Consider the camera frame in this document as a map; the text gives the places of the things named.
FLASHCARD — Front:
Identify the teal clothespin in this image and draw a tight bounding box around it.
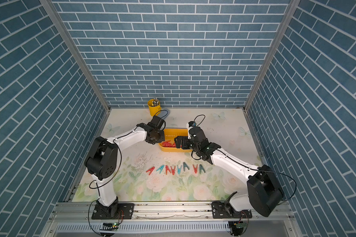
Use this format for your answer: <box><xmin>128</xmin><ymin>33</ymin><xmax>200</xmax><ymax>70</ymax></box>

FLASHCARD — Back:
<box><xmin>156</xmin><ymin>165</ymin><xmax>165</xmax><ymax>174</ymax></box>
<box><xmin>199</xmin><ymin>164</ymin><xmax>206</xmax><ymax>174</ymax></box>
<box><xmin>183</xmin><ymin>162</ymin><xmax>190</xmax><ymax>172</ymax></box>

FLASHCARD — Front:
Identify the light blue clothespin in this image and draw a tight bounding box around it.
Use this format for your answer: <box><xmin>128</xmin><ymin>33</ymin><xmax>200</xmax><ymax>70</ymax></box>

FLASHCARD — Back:
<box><xmin>177</xmin><ymin>165</ymin><xmax>183</xmax><ymax>174</ymax></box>

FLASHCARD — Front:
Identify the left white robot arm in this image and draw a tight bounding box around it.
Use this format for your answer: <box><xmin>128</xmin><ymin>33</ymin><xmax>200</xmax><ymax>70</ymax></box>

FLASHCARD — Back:
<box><xmin>85</xmin><ymin>116</ymin><xmax>166</xmax><ymax>207</ymax></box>

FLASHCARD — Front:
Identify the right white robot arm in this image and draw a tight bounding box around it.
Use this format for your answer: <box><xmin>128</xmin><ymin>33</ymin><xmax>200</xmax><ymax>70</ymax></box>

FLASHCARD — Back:
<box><xmin>175</xmin><ymin>121</ymin><xmax>284</xmax><ymax>217</ymax></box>

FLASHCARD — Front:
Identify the pile of red clothespins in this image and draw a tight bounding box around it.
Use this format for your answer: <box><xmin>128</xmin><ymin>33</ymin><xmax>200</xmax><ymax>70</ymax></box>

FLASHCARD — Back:
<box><xmin>161</xmin><ymin>140</ymin><xmax>176</xmax><ymax>148</ymax></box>

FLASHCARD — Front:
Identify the yellow pen cup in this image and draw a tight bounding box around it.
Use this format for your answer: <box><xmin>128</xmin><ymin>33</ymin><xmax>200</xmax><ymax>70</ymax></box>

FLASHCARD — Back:
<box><xmin>147</xmin><ymin>98</ymin><xmax>162</xmax><ymax>117</ymax></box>

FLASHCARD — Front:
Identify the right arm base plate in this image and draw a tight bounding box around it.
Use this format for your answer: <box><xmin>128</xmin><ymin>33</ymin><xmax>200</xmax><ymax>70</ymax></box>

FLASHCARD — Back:
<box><xmin>211</xmin><ymin>201</ymin><xmax>252</xmax><ymax>220</ymax></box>

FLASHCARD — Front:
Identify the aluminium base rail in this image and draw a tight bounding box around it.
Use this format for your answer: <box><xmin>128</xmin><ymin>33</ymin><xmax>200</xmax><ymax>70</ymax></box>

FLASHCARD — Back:
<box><xmin>41</xmin><ymin>201</ymin><xmax>302</xmax><ymax>237</ymax></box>

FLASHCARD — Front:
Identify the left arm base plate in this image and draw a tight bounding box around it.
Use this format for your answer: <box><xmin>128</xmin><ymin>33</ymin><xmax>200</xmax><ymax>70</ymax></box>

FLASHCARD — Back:
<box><xmin>92</xmin><ymin>201</ymin><xmax>134</xmax><ymax>220</ymax></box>

